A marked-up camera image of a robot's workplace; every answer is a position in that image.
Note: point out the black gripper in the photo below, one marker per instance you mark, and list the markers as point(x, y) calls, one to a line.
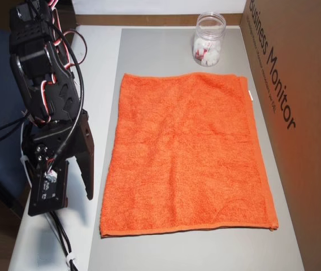
point(53, 141)

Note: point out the orange terry towel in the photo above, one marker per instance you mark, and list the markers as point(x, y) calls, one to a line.
point(183, 155)

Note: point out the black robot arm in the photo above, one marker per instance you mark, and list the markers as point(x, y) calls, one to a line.
point(27, 65)

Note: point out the grey table mat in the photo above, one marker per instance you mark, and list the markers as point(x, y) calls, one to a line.
point(155, 56)

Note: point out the brown back board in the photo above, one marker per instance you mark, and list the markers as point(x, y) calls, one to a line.
point(149, 19)

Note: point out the red white paper card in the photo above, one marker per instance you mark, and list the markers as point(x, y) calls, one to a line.
point(200, 53)

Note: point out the clear plastic jar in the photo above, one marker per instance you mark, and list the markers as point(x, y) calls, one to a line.
point(210, 25)

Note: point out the brown cardboard monitor box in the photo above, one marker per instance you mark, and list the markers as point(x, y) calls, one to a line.
point(304, 169)

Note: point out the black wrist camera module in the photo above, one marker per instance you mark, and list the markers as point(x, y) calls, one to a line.
point(48, 194)

